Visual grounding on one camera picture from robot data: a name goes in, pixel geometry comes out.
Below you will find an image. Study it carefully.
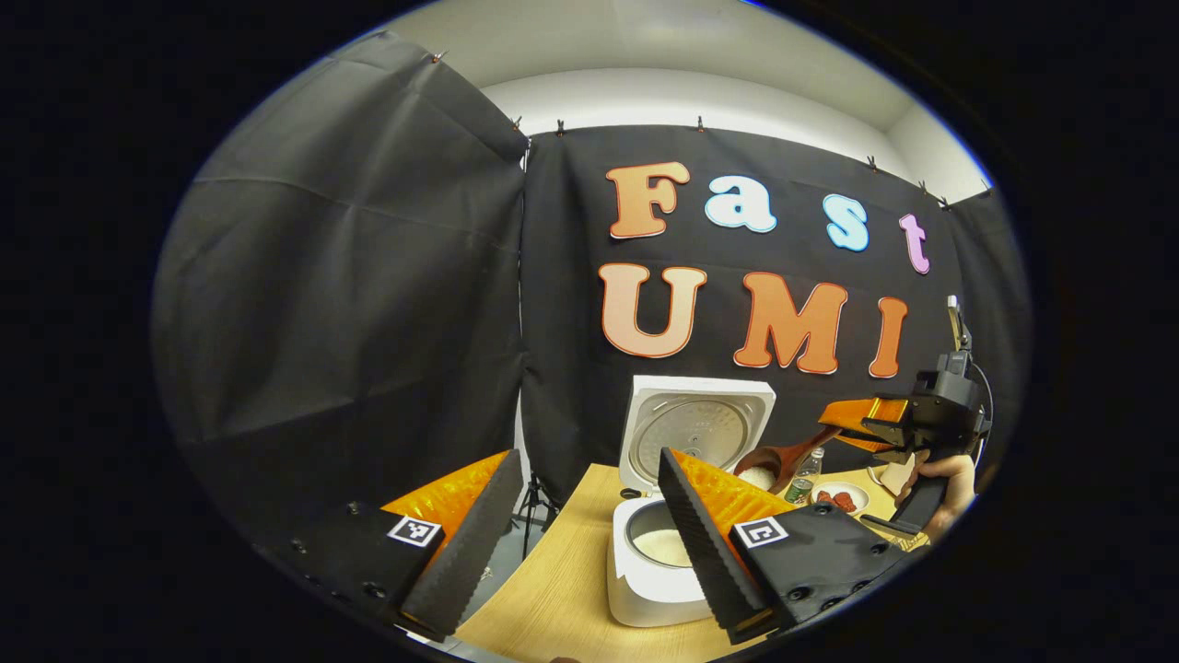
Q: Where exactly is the white rice heap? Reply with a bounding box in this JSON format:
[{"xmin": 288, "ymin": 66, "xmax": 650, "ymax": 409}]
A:
[{"xmin": 631, "ymin": 528, "xmax": 692, "ymax": 567}]

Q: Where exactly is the black tripod stand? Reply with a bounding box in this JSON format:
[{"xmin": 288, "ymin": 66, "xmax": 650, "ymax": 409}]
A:
[{"xmin": 516, "ymin": 474, "xmax": 563, "ymax": 558}]

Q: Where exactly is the white toaster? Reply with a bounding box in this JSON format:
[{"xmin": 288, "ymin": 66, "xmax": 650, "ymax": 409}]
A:
[{"xmin": 870, "ymin": 460, "xmax": 915, "ymax": 498}]

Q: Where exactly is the white rice cooker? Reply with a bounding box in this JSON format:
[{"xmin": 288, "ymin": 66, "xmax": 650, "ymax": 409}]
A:
[{"xmin": 606, "ymin": 375, "xmax": 777, "ymax": 629}]

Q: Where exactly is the white round plate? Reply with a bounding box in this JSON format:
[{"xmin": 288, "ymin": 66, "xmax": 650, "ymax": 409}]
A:
[{"xmin": 811, "ymin": 482, "xmax": 870, "ymax": 515}]

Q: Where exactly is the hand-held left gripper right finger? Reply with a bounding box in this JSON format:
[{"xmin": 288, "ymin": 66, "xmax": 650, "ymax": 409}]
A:
[{"xmin": 657, "ymin": 448, "xmax": 908, "ymax": 646}]

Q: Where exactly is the black backdrop cloth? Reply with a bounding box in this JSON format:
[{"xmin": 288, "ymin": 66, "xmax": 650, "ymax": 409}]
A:
[{"xmin": 152, "ymin": 32, "xmax": 1033, "ymax": 572}]

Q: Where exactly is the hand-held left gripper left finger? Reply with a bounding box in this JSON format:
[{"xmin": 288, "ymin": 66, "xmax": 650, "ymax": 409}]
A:
[{"xmin": 276, "ymin": 448, "xmax": 524, "ymax": 644}]

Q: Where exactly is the clear plastic bottle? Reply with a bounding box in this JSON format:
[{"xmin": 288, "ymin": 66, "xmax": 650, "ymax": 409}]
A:
[{"xmin": 785, "ymin": 448, "xmax": 825, "ymax": 506}]

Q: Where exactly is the brown wooden spoon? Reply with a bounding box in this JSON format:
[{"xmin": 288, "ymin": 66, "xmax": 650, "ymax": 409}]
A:
[{"xmin": 732, "ymin": 425, "xmax": 844, "ymax": 494}]

